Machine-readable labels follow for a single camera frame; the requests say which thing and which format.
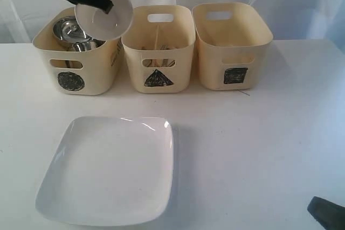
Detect white round bowl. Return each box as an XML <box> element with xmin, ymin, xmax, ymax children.
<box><xmin>74</xmin><ymin>0</ymin><xmax>133</xmax><ymax>40</ymax></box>

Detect steel bowl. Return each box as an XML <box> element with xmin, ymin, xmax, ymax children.
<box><xmin>52</xmin><ymin>16</ymin><xmax>92</xmax><ymax>47</ymax></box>

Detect steel mug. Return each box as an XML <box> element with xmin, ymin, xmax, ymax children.
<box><xmin>67</xmin><ymin>39</ymin><xmax>105</xmax><ymax>52</ymax></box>

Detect steel fork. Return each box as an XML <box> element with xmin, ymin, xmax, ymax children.
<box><xmin>160</xmin><ymin>44</ymin><xmax>178</xmax><ymax>51</ymax></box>

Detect cream bin with circle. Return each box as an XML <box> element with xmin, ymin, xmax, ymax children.
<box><xmin>32</xmin><ymin>8</ymin><xmax>123</xmax><ymax>96</ymax></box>

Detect cream bin with triangle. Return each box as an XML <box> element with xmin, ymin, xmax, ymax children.
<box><xmin>122</xmin><ymin>5</ymin><xmax>196</xmax><ymax>94</ymax></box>

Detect cream bin with square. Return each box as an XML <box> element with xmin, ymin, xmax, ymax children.
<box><xmin>192</xmin><ymin>2</ymin><xmax>273</xmax><ymax>90</ymax></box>

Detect white square plate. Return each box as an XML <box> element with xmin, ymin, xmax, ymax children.
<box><xmin>35</xmin><ymin>116</ymin><xmax>174</xmax><ymax>227</ymax></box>

